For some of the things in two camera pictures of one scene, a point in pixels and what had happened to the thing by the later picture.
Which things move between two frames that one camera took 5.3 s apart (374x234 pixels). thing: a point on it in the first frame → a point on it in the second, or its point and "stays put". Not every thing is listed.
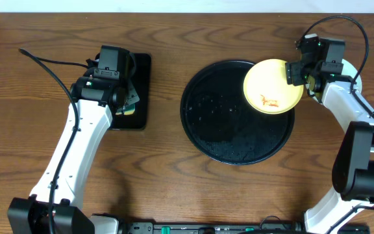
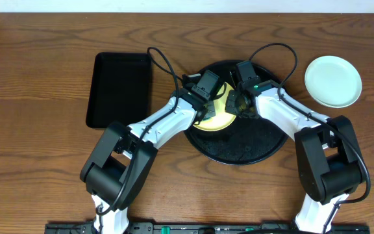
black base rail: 228,227 stays put
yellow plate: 266,89 → 222,119
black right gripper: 292,70 → 232,95
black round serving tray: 220,120 stays put
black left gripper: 130,98 → 208,110
